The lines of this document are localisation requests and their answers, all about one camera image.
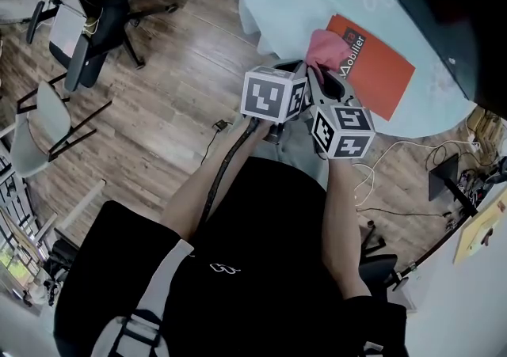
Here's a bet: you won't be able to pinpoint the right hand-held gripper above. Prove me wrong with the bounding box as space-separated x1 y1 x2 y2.
304 64 376 160

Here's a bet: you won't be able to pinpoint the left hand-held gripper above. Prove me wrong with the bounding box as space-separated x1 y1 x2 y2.
240 58 310 146

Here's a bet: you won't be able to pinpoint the pink cloth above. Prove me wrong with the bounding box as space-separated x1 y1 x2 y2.
304 28 350 74

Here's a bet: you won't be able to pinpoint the red book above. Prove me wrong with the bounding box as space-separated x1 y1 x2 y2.
324 13 417 122

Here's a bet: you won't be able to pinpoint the person's right forearm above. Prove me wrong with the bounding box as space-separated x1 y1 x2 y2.
319 157 373 302

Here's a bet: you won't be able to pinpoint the person's left forearm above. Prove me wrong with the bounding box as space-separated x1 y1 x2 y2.
160 120 274 236

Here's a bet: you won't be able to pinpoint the person's grey trousers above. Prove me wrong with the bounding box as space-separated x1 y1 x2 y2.
233 113 330 192

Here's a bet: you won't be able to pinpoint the black mini fridge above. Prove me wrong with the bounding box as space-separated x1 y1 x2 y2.
397 0 507 111

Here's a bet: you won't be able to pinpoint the stack of cardboard boxes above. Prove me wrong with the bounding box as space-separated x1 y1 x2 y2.
466 107 507 145

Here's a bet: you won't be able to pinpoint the person's black shirt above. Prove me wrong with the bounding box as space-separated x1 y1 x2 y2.
53 157 409 357

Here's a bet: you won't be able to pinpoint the wooden desk with black stand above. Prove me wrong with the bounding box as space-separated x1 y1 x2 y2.
427 152 507 266

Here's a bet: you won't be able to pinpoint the white laptop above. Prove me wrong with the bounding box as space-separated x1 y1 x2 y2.
48 0 87 56

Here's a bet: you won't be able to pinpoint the grey plastic chair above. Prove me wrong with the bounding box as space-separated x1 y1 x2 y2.
10 80 114 179

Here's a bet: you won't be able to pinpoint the white cable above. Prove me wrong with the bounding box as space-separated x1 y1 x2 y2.
352 137 480 208

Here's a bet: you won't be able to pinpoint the black braided cable sleeve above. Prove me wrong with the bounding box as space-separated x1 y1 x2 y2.
196 117 258 230

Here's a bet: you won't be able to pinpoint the grey shoulder strap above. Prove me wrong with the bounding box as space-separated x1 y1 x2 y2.
90 238 195 357

